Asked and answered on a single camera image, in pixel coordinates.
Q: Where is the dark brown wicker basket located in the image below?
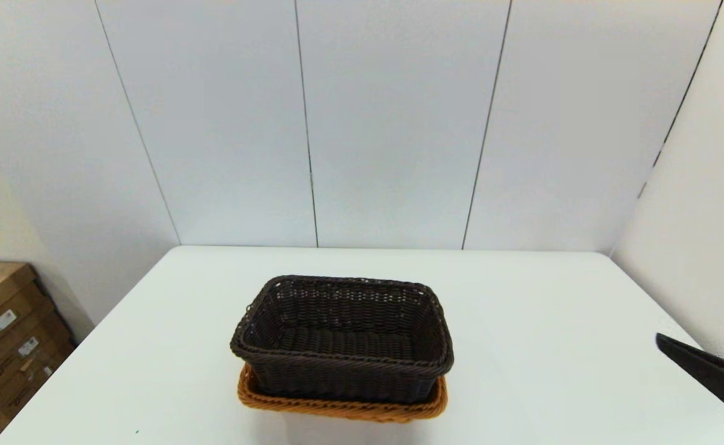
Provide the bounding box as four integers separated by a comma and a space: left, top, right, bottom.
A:
230, 275, 455, 405

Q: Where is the orange wicker basket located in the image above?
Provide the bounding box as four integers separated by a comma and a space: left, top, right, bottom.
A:
237, 363, 448, 423

